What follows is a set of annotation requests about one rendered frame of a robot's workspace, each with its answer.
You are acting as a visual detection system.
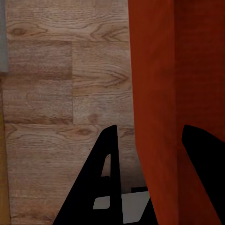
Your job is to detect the storage box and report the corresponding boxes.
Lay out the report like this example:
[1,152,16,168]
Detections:
[128,0,225,225]

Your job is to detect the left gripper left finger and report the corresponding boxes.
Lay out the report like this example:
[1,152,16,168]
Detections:
[53,125,123,225]

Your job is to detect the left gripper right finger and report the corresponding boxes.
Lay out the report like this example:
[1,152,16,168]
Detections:
[181,125,225,225]

